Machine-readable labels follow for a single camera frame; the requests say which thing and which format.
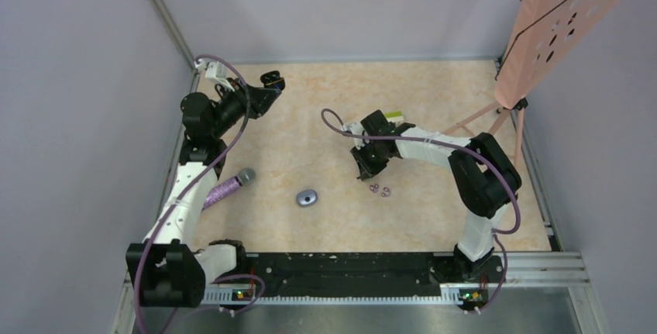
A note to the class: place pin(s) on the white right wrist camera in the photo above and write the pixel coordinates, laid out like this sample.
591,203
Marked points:
353,130

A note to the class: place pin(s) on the purple glitter microphone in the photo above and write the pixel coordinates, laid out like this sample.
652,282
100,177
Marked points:
226,188

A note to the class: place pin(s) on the pink music stand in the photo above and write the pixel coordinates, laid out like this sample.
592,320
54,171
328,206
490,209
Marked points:
544,32

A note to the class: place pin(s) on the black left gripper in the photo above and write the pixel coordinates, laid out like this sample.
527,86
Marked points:
258,100

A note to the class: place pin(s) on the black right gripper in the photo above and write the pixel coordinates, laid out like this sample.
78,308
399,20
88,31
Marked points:
367,170

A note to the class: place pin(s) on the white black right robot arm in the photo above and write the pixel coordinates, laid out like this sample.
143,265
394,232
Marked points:
486,180

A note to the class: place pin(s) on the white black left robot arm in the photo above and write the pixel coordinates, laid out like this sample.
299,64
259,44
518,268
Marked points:
163,269

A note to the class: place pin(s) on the aluminium frame rail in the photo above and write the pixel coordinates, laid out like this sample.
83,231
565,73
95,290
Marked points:
520,270

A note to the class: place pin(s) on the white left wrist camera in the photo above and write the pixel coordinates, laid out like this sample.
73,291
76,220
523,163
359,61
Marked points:
215,72

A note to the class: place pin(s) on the glossy black charging case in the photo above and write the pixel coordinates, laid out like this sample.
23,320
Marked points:
273,80

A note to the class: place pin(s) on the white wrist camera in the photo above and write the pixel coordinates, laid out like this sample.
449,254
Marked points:
353,130
215,72

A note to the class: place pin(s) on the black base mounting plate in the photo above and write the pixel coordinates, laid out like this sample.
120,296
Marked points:
359,275

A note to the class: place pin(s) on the grey purple charging case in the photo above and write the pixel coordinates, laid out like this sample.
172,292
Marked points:
306,198

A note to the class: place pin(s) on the green white purple toy block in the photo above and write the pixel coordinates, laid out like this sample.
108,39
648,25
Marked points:
395,116

